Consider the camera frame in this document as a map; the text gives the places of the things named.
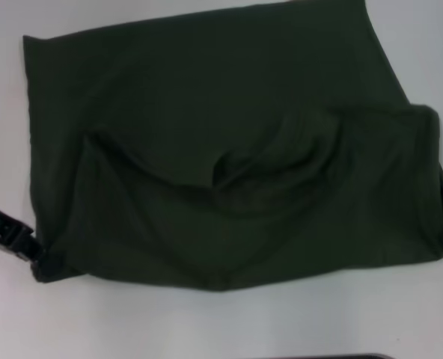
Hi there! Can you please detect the dark green printed t-shirt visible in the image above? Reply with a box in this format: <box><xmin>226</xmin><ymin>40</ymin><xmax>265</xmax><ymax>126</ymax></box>
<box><xmin>22</xmin><ymin>0</ymin><xmax>443</xmax><ymax>294</ymax></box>

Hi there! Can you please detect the dark rounded panel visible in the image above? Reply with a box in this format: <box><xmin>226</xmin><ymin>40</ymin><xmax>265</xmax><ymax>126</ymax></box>
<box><xmin>310</xmin><ymin>352</ymin><xmax>406</xmax><ymax>359</ymax></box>

